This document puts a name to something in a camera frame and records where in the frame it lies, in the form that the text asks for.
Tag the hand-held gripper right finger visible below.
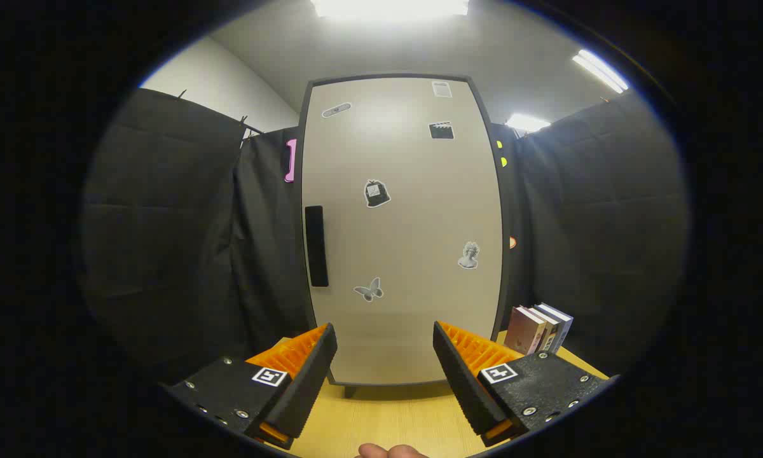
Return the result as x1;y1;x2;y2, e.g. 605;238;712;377
433;321;621;447

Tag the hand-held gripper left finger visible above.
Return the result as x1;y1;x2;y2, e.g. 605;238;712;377
165;323;338;450

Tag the black door handle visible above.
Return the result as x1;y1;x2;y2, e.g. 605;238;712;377
305;205;329;288

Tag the beige cabinet door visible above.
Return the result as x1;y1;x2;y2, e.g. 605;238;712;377
301;76;504;385

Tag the grey cabinet body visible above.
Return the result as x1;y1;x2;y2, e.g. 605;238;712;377
297;72;512;399

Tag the beige book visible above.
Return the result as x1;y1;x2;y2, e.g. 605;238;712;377
528;305;560;354

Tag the black backdrop cloth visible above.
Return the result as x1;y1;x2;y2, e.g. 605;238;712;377
79;88;691;382

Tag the small ceiling light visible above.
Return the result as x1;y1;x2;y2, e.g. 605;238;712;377
505;113;551;133

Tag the long ceiling light strip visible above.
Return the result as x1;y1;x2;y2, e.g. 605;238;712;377
572;50;629;94

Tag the large ceiling light panel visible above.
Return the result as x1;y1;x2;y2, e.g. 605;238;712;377
310;0;470;20

